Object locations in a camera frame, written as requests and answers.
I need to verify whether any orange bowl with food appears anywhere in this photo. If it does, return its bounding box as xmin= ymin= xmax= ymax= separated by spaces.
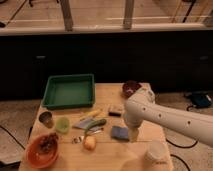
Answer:
xmin=26 ymin=133 xmax=58 ymax=169

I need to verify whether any black floor cable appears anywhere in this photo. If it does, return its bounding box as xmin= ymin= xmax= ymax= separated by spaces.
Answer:
xmin=165 ymin=138 xmax=200 ymax=149

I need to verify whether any yellow apple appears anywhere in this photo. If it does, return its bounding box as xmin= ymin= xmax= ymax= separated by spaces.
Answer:
xmin=83 ymin=136 xmax=96 ymax=151

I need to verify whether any metal peeler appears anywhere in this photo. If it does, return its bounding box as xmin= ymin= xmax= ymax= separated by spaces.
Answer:
xmin=71 ymin=128 xmax=104 ymax=144

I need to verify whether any metal cup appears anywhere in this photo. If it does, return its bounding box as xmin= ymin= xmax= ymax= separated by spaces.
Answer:
xmin=39 ymin=111 xmax=53 ymax=128

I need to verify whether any blue device on floor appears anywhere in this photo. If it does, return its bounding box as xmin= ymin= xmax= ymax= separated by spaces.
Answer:
xmin=187 ymin=93 xmax=212 ymax=108

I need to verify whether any light green cup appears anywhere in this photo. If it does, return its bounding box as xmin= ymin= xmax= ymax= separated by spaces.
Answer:
xmin=55 ymin=117 xmax=70 ymax=134

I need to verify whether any green plastic tray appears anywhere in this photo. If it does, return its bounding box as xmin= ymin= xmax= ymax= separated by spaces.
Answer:
xmin=42 ymin=74 xmax=95 ymax=110

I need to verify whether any blue sponge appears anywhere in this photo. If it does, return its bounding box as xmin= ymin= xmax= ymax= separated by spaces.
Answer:
xmin=111 ymin=126 xmax=129 ymax=141

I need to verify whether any dark red bowl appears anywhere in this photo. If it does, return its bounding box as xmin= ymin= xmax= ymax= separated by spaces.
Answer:
xmin=122 ymin=80 xmax=141 ymax=98

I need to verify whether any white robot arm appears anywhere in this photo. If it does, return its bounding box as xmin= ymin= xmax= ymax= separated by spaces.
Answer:
xmin=124 ymin=88 xmax=213 ymax=147

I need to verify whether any grey cloth piece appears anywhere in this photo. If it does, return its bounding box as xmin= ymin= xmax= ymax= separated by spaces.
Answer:
xmin=73 ymin=117 xmax=94 ymax=129

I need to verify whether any green cucumber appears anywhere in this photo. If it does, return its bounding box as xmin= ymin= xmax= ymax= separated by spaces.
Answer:
xmin=84 ymin=119 xmax=107 ymax=135

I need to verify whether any yellow handled tool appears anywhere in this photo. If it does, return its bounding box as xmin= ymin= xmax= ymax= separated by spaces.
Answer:
xmin=80 ymin=109 xmax=102 ymax=120

